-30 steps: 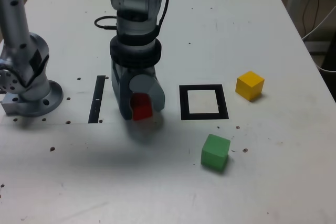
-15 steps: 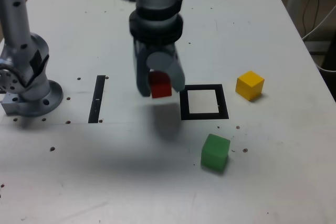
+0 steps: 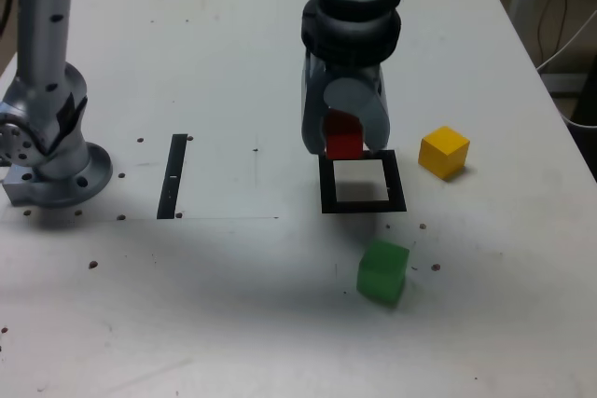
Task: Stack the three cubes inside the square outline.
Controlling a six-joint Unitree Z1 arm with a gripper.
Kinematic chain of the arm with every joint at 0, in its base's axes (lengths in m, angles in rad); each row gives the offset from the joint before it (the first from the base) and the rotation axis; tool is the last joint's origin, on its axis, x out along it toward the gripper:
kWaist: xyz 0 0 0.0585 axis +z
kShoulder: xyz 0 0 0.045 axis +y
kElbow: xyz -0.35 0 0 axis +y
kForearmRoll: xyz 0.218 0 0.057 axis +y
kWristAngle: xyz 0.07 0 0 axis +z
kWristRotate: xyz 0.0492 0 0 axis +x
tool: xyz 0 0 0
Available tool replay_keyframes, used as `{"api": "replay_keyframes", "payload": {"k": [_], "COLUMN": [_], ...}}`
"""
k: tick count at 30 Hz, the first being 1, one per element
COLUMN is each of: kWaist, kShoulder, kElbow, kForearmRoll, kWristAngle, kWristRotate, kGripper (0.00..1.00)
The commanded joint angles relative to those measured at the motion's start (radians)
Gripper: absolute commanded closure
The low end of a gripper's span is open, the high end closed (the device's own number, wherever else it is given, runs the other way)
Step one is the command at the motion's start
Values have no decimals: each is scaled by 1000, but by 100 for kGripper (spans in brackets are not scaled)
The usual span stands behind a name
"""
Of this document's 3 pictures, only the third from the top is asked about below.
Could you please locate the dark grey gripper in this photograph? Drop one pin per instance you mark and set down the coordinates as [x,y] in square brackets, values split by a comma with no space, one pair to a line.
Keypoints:
[350,72]

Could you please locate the red cube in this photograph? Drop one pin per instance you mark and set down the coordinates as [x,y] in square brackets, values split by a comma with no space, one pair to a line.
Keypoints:
[344,144]

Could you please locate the yellow cube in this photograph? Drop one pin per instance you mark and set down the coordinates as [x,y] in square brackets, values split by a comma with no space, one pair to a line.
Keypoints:
[443,153]

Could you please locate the green cube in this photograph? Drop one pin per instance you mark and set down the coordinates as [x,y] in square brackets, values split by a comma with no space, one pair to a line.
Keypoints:
[380,272]

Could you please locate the black tape square outline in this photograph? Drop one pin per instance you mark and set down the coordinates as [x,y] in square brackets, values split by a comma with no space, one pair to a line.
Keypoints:
[326,183]

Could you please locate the black tape strip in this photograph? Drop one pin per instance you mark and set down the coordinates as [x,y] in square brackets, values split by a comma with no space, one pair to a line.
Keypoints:
[171,174]

